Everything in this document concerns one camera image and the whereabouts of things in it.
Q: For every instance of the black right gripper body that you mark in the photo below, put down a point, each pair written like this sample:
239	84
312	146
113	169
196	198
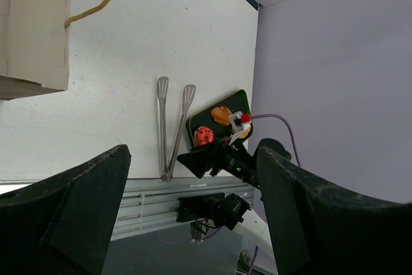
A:
236	161

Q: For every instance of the aluminium front rail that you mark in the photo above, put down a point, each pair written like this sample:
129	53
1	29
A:
161	204

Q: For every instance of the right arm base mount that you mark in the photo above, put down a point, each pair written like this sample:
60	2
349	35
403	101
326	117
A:
200	209

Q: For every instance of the red fake donut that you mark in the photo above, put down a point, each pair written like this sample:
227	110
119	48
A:
203	135

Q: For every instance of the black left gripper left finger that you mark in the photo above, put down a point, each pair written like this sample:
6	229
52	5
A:
68	256

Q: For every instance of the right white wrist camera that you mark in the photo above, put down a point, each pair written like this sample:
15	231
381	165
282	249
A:
239	122

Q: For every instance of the metal tongs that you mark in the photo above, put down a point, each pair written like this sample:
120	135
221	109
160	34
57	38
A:
171	125

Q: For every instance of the brown fake croissant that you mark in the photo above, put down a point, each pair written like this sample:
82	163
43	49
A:
221	115

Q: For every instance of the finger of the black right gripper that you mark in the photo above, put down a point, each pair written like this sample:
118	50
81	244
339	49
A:
200	159

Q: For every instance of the brown paper bag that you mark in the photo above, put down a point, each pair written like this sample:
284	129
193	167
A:
34	46

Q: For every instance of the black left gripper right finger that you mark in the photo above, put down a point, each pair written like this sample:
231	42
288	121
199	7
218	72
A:
318	227

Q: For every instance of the round fake bun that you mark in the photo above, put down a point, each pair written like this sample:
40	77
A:
245	133

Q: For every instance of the green serving tray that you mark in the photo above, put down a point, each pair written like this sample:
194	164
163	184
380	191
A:
236	101

